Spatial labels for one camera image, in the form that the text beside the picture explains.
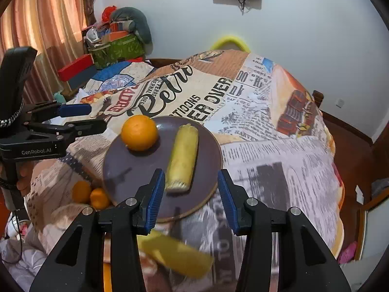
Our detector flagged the grey plush toy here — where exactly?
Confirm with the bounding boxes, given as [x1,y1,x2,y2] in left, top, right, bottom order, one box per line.
[109,7,152,44]

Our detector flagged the yellow round chair back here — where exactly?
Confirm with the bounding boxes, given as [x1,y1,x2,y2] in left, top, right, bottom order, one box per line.
[210,35,251,53]

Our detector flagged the red flat box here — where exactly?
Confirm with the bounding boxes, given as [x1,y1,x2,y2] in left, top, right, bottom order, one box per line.
[57,54,94,82]

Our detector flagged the long yellow sugarcane piece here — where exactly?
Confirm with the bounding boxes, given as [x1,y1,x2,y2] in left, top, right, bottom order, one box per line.
[137,230,214,279]

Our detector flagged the white wall socket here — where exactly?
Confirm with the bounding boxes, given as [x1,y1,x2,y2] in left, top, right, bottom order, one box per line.
[336,99,344,108]

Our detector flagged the orange striped curtain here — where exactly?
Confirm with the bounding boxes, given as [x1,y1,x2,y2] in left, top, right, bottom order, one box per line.
[1,0,96,103]

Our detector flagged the medium orange on plate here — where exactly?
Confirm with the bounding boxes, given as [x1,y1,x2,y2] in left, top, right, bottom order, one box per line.
[120,115,159,152]

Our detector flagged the small tangerine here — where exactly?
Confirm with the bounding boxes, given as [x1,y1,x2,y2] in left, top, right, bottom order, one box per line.
[90,188,111,210]
[71,181,92,204]

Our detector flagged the person left hand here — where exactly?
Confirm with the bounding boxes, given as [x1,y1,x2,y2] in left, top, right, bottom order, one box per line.
[17,162,34,196]

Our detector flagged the pink slipper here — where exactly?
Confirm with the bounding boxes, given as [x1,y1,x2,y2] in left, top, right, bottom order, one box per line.
[337,241,357,264]

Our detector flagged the dark purple round plate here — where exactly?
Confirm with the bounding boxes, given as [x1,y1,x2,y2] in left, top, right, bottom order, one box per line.
[102,116,223,223]

